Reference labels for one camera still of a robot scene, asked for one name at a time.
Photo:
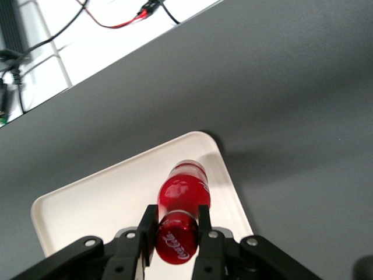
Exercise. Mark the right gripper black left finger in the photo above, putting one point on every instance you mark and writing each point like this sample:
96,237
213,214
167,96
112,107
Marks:
125,253

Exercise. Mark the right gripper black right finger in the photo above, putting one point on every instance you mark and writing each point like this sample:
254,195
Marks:
221,253

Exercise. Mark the red coke bottle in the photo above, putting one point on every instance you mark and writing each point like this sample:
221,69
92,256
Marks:
182,195

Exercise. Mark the cream plastic tray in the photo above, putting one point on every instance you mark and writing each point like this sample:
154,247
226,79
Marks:
110,198

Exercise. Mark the small black box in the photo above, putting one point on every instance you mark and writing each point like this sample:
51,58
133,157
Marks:
3,99

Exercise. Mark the black ribbed device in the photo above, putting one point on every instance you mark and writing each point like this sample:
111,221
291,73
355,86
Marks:
13,23

